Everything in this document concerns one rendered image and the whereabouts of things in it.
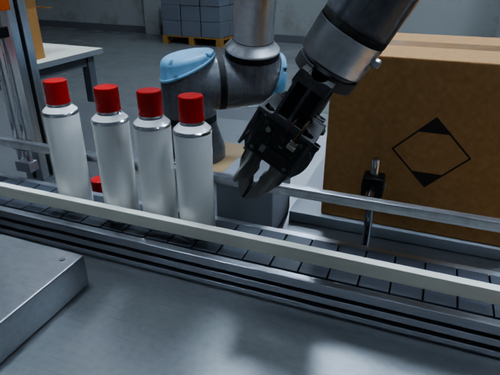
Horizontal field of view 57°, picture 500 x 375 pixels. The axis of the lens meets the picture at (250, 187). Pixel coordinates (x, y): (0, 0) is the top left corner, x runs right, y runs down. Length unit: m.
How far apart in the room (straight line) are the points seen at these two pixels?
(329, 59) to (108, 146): 0.34
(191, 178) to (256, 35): 0.42
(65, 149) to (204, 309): 0.32
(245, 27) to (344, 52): 0.50
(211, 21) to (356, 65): 7.08
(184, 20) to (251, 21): 6.83
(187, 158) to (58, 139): 0.22
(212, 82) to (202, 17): 6.65
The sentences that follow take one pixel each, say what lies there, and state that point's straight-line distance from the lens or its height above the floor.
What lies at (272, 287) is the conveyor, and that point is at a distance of 0.62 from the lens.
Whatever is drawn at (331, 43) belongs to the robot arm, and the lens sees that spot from 0.48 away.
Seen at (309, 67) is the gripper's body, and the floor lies 1.14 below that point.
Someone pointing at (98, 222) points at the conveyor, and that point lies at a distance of 0.75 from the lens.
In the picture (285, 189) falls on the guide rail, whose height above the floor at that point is 0.96.
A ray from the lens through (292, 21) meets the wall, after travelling 7.91.
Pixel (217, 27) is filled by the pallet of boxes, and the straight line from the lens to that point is 7.51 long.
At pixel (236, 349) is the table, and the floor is 0.83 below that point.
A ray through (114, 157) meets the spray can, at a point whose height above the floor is 0.99.
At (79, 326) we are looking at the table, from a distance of 0.64.
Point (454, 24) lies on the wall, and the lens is 7.50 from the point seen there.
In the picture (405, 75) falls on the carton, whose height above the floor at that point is 1.09.
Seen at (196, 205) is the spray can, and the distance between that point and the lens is 0.64.
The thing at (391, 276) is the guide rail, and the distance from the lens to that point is 0.58.
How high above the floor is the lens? 1.24
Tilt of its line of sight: 26 degrees down
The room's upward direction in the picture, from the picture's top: straight up
